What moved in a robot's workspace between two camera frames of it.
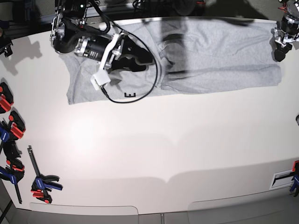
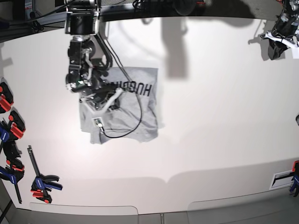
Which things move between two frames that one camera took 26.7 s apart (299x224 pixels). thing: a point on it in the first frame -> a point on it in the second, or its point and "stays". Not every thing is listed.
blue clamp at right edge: (295, 187) stays
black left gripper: (133, 58) -> (100, 98)
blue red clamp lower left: (15, 171) stays
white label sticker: (282, 178) stays
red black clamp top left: (6, 100) stays
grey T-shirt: (190, 55) -> (136, 120)
